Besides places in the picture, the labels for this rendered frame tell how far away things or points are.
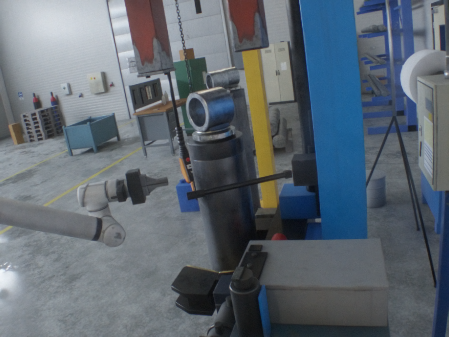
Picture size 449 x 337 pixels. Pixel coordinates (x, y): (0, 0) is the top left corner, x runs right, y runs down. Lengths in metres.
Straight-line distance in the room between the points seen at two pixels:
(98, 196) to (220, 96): 0.60
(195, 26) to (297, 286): 11.97
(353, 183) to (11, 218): 1.12
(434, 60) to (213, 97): 0.95
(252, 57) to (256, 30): 2.63
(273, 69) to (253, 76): 7.62
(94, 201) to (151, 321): 1.61
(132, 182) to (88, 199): 0.18
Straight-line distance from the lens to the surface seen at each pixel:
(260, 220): 1.77
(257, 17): 1.28
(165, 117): 7.27
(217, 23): 12.44
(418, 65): 1.74
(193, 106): 1.43
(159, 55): 1.41
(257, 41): 1.28
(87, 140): 9.33
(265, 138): 4.02
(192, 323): 2.83
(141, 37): 1.44
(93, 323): 3.15
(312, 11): 1.21
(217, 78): 2.71
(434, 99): 1.44
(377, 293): 0.99
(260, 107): 3.95
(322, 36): 1.21
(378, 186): 4.08
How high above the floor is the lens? 1.77
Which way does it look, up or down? 17 degrees down
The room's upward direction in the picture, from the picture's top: 9 degrees counter-clockwise
